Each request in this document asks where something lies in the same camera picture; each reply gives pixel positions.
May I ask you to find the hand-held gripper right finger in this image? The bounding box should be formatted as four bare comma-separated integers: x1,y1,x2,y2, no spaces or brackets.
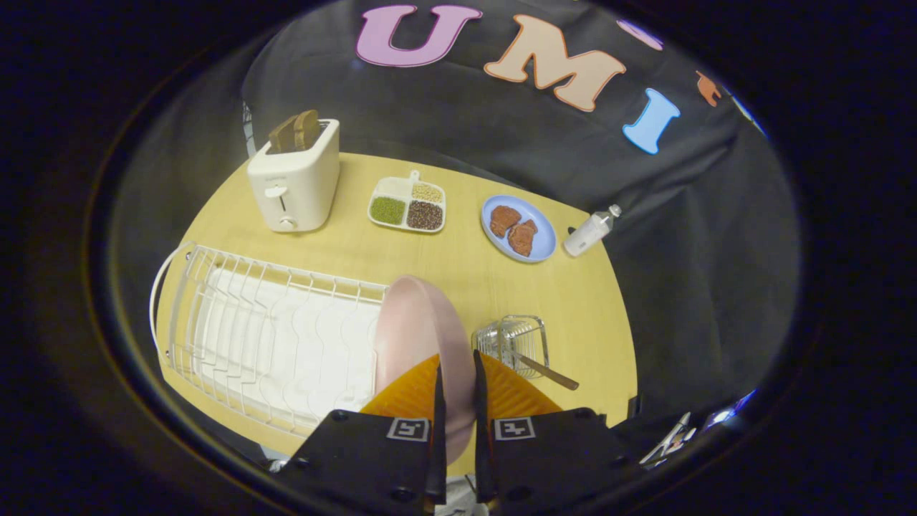
473,350,645,515

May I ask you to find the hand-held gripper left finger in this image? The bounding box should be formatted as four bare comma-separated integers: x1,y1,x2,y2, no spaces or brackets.
274,353,448,515

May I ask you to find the wooden-handled spoon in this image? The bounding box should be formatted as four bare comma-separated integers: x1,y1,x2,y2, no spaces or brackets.
499,346,580,391

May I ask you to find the metal wire basket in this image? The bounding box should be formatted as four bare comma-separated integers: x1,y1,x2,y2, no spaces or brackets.
472,315,551,381

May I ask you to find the pink plate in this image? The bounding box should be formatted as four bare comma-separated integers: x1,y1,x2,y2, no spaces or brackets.
373,275,477,446

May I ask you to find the white wire dish rack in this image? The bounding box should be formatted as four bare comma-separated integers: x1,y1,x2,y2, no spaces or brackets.
149,242,391,439

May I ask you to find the blue plate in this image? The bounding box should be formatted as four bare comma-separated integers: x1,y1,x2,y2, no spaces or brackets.
481,195,557,264

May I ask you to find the brown meat piece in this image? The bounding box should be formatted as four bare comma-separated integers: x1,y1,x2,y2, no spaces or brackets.
489,205,522,239
507,219,538,258

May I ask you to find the white bottle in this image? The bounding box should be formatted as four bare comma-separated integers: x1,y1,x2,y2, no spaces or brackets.
562,204,623,258

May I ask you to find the white divided tray with beans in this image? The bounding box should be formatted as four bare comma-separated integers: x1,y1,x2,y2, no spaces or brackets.
367,170,447,234

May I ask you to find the black backdrop cloth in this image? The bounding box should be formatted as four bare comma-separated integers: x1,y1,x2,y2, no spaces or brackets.
241,0,802,438

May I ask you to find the white toaster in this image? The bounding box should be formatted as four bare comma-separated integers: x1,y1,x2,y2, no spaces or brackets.
247,118,341,234

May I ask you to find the brown toast slice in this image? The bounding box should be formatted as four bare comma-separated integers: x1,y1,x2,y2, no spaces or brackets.
293,109,322,151
268,115,299,152

